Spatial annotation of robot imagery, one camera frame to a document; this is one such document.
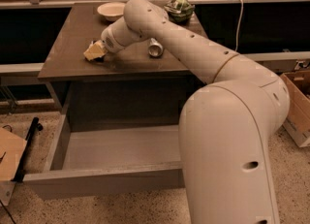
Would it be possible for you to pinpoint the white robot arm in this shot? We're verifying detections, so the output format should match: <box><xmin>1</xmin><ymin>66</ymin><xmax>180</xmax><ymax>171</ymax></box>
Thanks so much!
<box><xmin>84</xmin><ymin>0</ymin><xmax>290</xmax><ymax>224</ymax></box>

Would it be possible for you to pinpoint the open grey top drawer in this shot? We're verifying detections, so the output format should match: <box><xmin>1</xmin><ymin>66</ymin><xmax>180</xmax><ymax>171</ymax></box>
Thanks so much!
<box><xmin>24</xmin><ymin>77</ymin><xmax>196</xmax><ymax>200</ymax></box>

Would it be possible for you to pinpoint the white paper bowl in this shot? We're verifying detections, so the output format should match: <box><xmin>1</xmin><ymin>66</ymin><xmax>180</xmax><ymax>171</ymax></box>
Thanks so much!
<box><xmin>97</xmin><ymin>2</ymin><xmax>125</xmax><ymax>21</ymax></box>

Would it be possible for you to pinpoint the silver blue drink can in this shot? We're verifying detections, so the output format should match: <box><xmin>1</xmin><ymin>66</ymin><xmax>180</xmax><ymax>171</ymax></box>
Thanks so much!
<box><xmin>148</xmin><ymin>38</ymin><xmax>164</xmax><ymax>57</ymax></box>

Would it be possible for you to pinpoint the green chip bag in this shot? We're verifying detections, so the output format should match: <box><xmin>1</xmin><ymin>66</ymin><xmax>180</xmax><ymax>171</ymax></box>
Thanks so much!
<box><xmin>164</xmin><ymin>0</ymin><xmax>195</xmax><ymax>23</ymax></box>

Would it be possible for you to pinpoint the black metal bar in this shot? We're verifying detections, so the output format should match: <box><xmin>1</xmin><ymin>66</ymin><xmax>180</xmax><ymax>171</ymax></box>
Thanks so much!
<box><xmin>13</xmin><ymin>117</ymin><xmax>44</xmax><ymax>182</ymax></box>

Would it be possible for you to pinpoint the cardboard sheet left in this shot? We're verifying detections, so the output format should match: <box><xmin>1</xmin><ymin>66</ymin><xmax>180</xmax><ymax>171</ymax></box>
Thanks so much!
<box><xmin>0</xmin><ymin>128</ymin><xmax>26</xmax><ymax>181</ymax></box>

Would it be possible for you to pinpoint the cardboard box right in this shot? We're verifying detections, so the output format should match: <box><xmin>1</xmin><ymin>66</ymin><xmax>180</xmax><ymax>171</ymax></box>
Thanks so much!
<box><xmin>281</xmin><ymin>70</ymin><xmax>310</xmax><ymax>147</ymax></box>

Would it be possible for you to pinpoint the white power cable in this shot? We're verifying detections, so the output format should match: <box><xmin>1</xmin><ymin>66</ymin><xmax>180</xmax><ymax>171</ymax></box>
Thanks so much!
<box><xmin>164</xmin><ymin>0</ymin><xmax>244</xmax><ymax>53</ymax></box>

